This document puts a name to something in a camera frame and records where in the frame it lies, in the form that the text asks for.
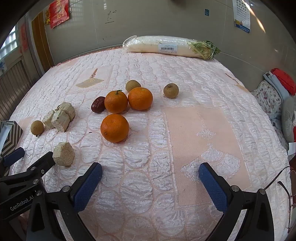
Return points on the pink quilted bedspread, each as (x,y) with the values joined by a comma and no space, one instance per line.
(185,139)

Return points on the wall calendar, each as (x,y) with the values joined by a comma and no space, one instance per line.
(241,16)

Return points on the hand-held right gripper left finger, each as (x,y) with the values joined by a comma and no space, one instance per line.
(87,187)

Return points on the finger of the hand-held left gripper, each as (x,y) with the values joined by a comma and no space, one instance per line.
(13,155)
(44,163)

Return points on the light blue cloth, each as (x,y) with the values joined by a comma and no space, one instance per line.
(276,84)

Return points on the red wall poster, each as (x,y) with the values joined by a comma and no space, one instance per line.
(57,11)

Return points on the window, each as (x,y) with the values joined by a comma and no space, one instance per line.
(9,44)

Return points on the striped-edge white tray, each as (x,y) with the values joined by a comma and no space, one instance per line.
(9,136)

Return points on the plastic-wrapped daikon radish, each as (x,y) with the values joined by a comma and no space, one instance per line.
(157,45)

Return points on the wooden door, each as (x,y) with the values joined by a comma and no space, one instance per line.
(41,46)

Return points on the beige sugarcane chunk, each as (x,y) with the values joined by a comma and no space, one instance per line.
(68,110)
(63,154)
(47,121)
(60,121)

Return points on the brown slatted wall panel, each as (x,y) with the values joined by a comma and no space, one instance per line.
(13,88)

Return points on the red knit cloth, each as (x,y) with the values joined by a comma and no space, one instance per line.
(285,81)

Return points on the red date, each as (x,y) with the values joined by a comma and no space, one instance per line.
(98,104)

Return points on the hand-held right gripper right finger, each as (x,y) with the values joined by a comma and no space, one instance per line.
(212,190)

